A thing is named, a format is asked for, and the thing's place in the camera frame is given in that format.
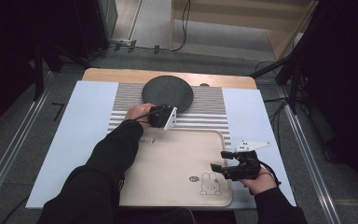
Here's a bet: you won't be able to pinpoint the striped woven placemat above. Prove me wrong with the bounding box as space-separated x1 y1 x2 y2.
106 82 233 151

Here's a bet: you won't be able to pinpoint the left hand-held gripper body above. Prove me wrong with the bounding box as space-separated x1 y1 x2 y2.
148 104 179 132

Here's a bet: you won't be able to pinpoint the beige tray with rabbit print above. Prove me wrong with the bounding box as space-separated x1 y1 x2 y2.
119 129 233 208

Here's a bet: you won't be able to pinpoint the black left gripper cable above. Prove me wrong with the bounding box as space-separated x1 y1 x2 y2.
132 106 166 123

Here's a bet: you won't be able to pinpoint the black floor cables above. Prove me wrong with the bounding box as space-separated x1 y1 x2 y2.
254 59 291 147

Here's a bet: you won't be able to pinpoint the person's right hand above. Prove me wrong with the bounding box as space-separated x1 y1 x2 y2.
239 167 278 196

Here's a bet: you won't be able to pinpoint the black cabinet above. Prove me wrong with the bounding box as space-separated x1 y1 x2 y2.
71 0 119 59

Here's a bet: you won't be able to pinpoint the person's left hand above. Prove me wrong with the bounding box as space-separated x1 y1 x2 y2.
124 103 155 124

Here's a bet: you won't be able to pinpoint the white table sheet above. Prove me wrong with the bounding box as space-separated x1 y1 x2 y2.
25 79 296 210

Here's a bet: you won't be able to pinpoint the metal floor rail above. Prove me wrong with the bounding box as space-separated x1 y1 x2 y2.
275 86 343 224
0 70 54 214

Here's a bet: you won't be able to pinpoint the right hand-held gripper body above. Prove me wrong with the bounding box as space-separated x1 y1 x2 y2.
225 140 272 182

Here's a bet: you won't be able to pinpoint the black hanging cable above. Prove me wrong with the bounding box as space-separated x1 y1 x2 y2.
170 0 191 52

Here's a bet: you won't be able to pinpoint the dark grey round plate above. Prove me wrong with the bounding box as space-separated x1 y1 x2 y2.
141 75 196 115

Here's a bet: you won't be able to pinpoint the black stand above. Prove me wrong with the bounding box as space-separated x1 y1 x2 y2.
249 36 312 116
31 38 91 102

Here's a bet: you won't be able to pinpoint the black curtain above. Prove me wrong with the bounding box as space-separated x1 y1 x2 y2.
287 0 358 204
0 0 77 141

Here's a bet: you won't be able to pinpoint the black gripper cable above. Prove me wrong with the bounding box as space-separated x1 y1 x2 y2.
258 160 282 189
132 106 166 123

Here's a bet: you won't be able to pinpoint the light wooden frame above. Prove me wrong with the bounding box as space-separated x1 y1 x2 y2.
170 0 320 61

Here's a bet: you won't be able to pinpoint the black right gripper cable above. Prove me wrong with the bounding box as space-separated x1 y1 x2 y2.
258 160 282 189

